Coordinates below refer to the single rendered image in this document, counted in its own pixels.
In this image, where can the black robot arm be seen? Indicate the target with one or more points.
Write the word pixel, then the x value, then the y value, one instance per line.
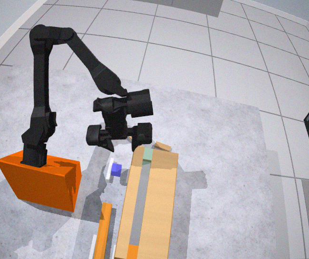
pixel 43 120

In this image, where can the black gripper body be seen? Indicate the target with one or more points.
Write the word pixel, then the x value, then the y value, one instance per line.
pixel 142 133

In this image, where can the small blue block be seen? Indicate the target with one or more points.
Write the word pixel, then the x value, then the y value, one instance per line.
pixel 116 169

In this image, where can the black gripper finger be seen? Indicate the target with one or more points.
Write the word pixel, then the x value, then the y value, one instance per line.
pixel 107 145
pixel 134 144

